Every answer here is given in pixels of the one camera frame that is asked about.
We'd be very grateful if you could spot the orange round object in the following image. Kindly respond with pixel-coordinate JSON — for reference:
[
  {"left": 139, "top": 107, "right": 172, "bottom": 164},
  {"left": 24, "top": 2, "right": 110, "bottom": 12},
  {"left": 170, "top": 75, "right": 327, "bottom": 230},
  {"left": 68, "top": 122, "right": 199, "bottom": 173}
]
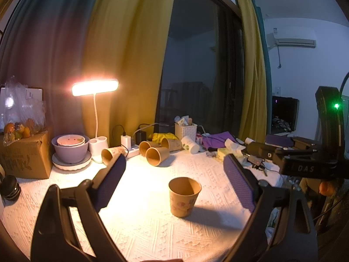
[{"left": 319, "top": 181, "right": 335, "bottom": 196}]

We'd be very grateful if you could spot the white charger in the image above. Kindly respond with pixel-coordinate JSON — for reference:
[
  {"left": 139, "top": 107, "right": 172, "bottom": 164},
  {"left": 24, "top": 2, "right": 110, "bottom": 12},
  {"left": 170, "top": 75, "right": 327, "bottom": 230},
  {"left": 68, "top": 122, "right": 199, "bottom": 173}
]
[{"left": 121, "top": 134, "right": 133, "bottom": 151}]

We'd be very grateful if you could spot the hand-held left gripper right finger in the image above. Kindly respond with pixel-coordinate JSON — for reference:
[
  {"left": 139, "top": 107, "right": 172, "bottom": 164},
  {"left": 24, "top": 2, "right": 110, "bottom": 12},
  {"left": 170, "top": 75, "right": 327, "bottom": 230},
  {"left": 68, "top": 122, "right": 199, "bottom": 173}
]
[{"left": 220, "top": 153, "right": 320, "bottom": 262}]

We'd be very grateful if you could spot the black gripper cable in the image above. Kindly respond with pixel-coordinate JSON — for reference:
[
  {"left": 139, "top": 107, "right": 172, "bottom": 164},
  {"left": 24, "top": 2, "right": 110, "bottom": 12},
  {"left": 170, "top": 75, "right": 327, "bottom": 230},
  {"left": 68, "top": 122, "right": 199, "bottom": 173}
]
[{"left": 339, "top": 72, "right": 349, "bottom": 95}]

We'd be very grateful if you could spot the yellow cloth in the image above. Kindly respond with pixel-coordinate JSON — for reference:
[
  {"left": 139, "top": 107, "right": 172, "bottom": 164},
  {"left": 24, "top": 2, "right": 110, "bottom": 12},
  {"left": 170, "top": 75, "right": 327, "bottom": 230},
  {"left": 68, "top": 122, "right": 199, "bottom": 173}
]
[{"left": 151, "top": 132, "right": 180, "bottom": 143}]

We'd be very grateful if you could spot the small pale bowl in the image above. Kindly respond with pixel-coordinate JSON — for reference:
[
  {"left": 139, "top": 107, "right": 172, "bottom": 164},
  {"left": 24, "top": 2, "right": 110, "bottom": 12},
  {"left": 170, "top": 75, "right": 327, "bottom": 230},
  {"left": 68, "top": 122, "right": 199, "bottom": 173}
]
[{"left": 57, "top": 134, "right": 86, "bottom": 147}]

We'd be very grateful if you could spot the white air conditioner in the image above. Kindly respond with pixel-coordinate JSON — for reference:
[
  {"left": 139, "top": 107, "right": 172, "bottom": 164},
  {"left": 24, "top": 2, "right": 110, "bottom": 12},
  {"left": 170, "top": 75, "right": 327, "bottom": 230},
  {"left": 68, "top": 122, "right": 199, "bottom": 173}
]
[{"left": 267, "top": 27, "right": 317, "bottom": 48}]

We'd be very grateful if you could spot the purple bowl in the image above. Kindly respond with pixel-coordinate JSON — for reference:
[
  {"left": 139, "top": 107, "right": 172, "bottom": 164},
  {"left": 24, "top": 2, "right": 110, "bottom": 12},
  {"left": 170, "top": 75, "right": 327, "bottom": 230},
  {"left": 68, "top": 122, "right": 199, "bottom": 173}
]
[{"left": 51, "top": 134, "right": 90, "bottom": 164}]

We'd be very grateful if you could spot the dark monitor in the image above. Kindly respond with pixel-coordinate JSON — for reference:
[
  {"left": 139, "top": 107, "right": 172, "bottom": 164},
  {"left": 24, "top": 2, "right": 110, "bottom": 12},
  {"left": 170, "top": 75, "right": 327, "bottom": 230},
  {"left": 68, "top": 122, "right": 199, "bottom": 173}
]
[{"left": 272, "top": 96, "right": 300, "bottom": 132}]

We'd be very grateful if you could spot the purple cloth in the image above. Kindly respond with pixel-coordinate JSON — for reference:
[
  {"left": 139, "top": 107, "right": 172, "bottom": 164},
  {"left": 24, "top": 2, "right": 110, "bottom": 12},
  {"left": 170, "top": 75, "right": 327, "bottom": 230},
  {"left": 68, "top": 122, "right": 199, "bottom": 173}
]
[{"left": 202, "top": 131, "right": 237, "bottom": 151}]

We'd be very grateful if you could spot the crumpled white tissue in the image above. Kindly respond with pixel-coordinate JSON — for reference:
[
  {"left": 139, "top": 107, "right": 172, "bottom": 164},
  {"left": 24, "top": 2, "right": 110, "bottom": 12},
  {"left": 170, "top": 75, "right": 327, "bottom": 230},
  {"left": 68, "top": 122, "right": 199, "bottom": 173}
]
[{"left": 223, "top": 138, "right": 246, "bottom": 154}]

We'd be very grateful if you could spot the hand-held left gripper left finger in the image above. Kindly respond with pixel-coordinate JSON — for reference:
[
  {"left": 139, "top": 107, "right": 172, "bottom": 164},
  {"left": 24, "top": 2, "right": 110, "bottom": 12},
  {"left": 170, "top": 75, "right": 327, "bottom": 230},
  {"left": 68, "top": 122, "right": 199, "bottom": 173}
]
[{"left": 30, "top": 153, "right": 129, "bottom": 262}]

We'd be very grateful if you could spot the bunch of keys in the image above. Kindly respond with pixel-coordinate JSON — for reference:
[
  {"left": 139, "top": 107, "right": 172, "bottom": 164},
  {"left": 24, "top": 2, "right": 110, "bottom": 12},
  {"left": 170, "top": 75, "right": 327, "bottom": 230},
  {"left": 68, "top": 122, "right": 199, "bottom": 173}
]
[{"left": 255, "top": 162, "right": 270, "bottom": 176}]

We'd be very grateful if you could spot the plastic bag of fruit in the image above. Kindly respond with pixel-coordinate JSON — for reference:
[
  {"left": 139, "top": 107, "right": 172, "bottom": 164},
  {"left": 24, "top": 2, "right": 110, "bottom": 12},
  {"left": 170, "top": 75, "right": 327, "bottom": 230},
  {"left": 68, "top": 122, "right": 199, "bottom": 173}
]
[{"left": 0, "top": 75, "right": 47, "bottom": 146}]

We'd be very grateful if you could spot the white power strip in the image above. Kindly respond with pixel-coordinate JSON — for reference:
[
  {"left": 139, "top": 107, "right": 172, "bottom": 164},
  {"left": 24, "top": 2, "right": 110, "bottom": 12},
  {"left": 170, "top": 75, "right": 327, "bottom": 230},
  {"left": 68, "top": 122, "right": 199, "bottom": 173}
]
[{"left": 125, "top": 145, "right": 143, "bottom": 158}]

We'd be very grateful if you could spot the black charger cable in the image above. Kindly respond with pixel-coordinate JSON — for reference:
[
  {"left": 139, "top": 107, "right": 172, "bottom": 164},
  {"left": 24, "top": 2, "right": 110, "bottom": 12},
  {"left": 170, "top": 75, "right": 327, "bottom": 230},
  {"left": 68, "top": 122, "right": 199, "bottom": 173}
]
[{"left": 112, "top": 125, "right": 129, "bottom": 157}]

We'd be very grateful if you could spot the white desk lamp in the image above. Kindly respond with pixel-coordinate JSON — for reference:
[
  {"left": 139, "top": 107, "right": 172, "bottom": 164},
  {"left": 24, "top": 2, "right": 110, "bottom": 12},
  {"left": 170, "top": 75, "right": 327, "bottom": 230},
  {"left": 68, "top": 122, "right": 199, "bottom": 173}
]
[{"left": 71, "top": 79, "right": 120, "bottom": 157}]

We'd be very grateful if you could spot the cardboard box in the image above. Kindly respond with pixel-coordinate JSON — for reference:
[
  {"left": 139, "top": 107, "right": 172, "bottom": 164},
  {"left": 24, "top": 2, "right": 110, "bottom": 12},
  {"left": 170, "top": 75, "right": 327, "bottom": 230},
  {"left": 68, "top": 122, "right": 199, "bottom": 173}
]
[{"left": 0, "top": 130, "right": 53, "bottom": 180}]

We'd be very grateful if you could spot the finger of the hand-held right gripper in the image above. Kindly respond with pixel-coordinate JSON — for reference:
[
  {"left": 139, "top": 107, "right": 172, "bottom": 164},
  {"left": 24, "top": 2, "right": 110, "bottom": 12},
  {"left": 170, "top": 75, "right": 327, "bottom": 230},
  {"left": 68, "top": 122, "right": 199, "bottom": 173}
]
[
  {"left": 246, "top": 141, "right": 314, "bottom": 167},
  {"left": 265, "top": 134, "right": 320, "bottom": 150}
]

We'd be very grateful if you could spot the white plastic basket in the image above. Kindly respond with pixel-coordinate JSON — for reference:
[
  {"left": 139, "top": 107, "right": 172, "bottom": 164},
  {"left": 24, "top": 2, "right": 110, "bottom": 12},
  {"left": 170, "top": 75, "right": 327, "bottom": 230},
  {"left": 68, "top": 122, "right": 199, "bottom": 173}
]
[{"left": 174, "top": 122, "right": 198, "bottom": 141}]

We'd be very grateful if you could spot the white textured tablecloth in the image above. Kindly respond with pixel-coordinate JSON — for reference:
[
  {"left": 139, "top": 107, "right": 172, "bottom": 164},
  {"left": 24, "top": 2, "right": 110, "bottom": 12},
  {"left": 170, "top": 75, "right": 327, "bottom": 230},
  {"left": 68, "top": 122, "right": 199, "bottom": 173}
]
[{"left": 0, "top": 150, "right": 284, "bottom": 262}]

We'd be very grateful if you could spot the white printed paper cup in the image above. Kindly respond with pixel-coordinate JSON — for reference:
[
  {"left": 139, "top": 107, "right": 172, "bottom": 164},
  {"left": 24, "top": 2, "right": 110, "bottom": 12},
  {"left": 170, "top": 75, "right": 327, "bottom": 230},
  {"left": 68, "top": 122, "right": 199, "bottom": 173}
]
[{"left": 181, "top": 135, "right": 200, "bottom": 154}]

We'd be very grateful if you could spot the white plate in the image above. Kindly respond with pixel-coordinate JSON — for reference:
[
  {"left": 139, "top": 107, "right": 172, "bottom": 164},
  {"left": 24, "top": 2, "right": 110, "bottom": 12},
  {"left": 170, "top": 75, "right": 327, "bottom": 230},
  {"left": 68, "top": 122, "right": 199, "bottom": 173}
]
[{"left": 52, "top": 151, "right": 92, "bottom": 171}]

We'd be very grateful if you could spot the yellow curtain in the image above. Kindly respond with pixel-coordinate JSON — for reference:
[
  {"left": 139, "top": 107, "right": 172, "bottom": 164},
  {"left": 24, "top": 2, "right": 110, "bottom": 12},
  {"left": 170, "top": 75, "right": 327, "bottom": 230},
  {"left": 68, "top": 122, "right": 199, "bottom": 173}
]
[
  {"left": 81, "top": 0, "right": 178, "bottom": 148},
  {"left": 233, "top": 0, "right": 268, "bottom": 144}
]

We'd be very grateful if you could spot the black round object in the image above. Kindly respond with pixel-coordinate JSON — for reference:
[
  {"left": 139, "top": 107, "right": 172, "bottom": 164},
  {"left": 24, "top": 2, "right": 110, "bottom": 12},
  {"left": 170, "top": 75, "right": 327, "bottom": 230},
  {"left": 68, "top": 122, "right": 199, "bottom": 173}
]
[{"left": 0, "top": 175, "right": 22, "bottom": 201}]

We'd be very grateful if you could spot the dark glass sliding door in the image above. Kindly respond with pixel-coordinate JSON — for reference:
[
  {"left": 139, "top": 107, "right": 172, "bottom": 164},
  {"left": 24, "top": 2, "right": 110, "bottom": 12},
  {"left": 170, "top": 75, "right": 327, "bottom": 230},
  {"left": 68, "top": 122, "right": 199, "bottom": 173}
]
[{"left": 155, "top": 0, "right": 245, "bottom": 136}]

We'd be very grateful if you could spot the dark teal curtain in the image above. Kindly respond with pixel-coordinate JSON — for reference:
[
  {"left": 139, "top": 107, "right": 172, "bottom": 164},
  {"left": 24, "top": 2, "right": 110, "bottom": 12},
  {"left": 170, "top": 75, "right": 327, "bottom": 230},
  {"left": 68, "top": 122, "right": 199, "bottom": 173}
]
[
  {"left": 0, "top": 0, "right": 107, "bottom": 135},
  {"left": 250, "top": 0, "right": 274, "bottom": 137}
]

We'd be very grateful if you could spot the brown printed paper cup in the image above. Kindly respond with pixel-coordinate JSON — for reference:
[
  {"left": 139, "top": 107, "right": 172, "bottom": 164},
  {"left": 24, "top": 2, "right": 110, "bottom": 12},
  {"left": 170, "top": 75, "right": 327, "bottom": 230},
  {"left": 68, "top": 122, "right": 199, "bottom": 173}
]
[
  {"left": 161, "top": 138, "right": 183, "bottom": 152},
  {"left": 101, "top": 146, "right": 126, "bottom": 165},
  {"left": 145, "top": 147, "right": 170, "bottom": 167},
  {"left": 139, "top": 141, "right": 161, "bottom": 157},
  {"left": 168, "top": 177, "right": 202, "bottom": 218}
]

